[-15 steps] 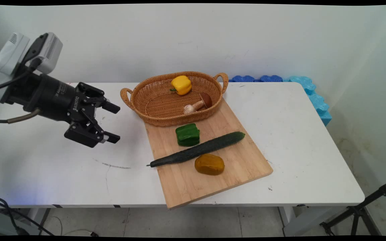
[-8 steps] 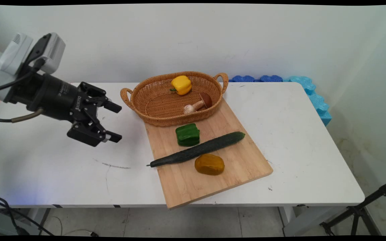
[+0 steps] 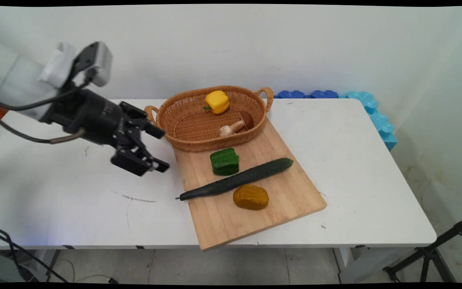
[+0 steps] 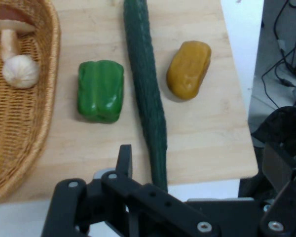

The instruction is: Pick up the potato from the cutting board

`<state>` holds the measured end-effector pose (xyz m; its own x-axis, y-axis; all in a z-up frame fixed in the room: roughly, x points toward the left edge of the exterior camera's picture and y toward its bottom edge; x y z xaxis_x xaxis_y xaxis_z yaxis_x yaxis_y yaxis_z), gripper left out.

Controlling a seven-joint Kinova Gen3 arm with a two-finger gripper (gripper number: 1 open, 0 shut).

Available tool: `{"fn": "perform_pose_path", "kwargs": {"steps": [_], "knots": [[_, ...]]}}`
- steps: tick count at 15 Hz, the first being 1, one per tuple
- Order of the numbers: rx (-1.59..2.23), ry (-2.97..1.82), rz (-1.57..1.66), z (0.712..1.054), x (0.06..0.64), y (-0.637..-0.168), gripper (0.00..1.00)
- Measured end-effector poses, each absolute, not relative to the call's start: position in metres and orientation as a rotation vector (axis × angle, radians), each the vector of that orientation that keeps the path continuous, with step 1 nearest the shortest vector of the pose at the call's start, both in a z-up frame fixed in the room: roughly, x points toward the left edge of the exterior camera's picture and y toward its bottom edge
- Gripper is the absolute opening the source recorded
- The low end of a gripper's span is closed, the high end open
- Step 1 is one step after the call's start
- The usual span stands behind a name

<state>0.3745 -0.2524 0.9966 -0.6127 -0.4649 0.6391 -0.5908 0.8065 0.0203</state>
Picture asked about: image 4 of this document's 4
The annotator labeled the wooden cutting board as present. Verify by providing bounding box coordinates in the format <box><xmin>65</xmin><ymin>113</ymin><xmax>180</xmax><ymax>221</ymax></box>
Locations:
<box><xmin>8</xmin><ymin>0</ymin><xmax>259</xmax><ymax>204</ymax></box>

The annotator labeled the white garlic bulb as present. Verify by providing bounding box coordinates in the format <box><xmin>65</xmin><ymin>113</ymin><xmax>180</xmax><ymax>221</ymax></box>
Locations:
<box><xmin>2</xmin><ymin>54</ymin><xmax>40</xmax><ymax>89</ymax></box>

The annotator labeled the black bulky object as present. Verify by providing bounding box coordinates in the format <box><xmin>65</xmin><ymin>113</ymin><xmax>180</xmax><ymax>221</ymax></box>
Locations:
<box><xmin>251</xmin><ymin>106</ymin><xmax>296</xmax><ymax>165</ymax></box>

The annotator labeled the brown cap mushroom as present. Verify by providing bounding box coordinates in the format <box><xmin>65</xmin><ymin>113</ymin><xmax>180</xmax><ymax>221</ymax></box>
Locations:
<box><xmin>0</xmin><ymin>5</ymin><xmax>38</xmax><ymax>61</ymax></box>

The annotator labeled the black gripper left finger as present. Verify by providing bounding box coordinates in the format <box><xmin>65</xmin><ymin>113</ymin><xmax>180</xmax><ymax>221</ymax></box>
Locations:
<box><xmin>41</xmin><ymin>144</ymin><xmax>219</xmax><ymax>237</ymax></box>

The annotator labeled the long dark green cucumber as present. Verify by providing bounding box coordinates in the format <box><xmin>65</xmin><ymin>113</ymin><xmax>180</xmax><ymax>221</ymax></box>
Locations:
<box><xmin>123</xmin><ymin>0</ymin><xmax>169</xmax><ymax>194</ymax></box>

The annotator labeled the woven wicker basket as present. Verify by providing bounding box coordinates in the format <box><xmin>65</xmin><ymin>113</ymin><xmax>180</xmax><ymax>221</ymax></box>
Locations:
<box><xmin>0</xmin><ymin>0</ymin><xmax>62</xmax><ymax>207</ymax></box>

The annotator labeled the yellow-brown potato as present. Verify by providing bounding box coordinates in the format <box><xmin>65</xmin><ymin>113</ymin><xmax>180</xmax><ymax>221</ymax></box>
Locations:
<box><xmin>165</xmin><ymin>40</ymin><xmax>212</xmax><ymax>101</ymax></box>

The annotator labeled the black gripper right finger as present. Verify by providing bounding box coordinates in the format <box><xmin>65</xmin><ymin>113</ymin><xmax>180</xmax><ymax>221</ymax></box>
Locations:
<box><xmin>259</xmin><ymin>142</ymin><xmax>296</xmax><ymax>237</ymax></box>

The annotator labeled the black plug cable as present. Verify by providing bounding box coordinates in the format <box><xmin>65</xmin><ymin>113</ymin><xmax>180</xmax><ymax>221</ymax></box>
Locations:
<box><xmin>260</xmin><ymin>0</ymin><xmax>296</xmax><ymax>110</ymax></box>

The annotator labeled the green bell pepper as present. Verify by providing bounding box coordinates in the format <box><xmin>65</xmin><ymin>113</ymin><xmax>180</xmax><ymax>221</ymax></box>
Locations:
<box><xmin>76</xmin><ymin>60</ymin><xmax>125</xmax><ymax>124</ymax></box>

